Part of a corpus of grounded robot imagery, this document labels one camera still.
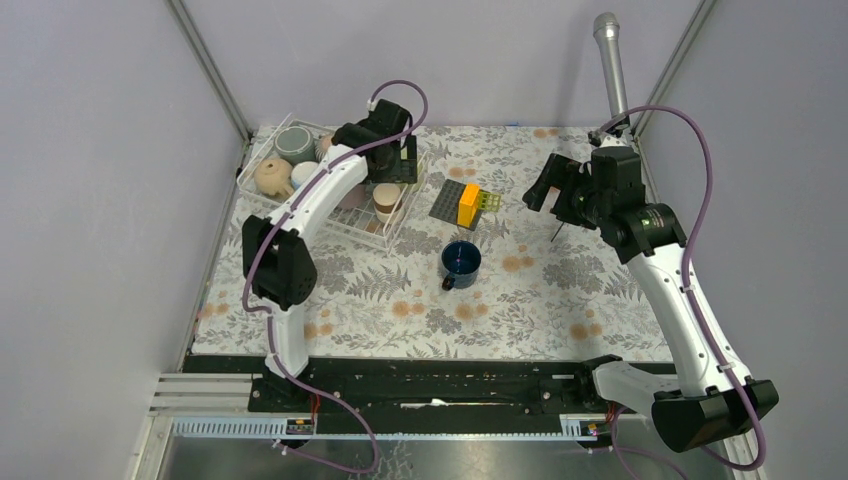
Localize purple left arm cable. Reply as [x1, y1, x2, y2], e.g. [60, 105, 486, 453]
[241, 79, 429, 474]

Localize silver microphone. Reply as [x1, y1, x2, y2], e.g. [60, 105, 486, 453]
[593, 12, 628, 116]

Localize grey ceramic cup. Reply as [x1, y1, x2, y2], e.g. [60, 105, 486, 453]
[274, 125, 316, 165]

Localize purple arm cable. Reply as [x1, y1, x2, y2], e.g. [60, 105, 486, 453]
[241, 79, 429, 474]
[589, 104, 768, 473]

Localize grey lego baseplate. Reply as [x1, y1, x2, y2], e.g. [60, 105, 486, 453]
[428, 179, 466, 225]

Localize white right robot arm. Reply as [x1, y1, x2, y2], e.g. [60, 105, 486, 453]
[522, 146, 779, 452]

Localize cream brown steel tumbler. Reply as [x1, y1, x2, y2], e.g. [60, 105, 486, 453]
[372, 183, 403, 224]

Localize floral table mat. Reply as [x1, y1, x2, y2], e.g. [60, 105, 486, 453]
[192, 124, 670, 362]

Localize mauve pink cup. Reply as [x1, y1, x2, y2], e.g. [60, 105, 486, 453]
[337, 184, 367, 210]

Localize beige ceramic teapot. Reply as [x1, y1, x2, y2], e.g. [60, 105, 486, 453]
[253, 157, 295, 201]

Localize beige ribbed cup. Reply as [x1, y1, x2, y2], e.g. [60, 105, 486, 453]
[314, 133, 333, 162]

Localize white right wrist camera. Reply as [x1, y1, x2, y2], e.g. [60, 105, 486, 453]
[587, 130, 630, 149]

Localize white wire dish rack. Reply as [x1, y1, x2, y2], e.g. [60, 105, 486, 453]
[237, 115, 433, 252]

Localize grey slotted cable duct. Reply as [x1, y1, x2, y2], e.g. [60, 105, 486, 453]
[173, 415, 598, 442]

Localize green lattice lego piece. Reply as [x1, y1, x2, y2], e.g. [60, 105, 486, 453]
[477, 190, 502, 213]

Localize dark blue mug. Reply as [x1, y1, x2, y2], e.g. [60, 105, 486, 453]
[439, 240, 482, 291]

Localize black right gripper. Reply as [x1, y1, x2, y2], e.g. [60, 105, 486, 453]
[521, 153, 609, 231]

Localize small white cup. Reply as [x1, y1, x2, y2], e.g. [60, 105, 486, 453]
[290, 162, 319, 190]

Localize yellow lego block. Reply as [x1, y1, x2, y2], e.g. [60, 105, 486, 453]
[456, 184, 480, 230]

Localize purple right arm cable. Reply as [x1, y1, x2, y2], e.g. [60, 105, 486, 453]
[589, 104, 768, 473]

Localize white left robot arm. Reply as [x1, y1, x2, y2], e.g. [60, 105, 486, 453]
[241, 99, 418, 411]

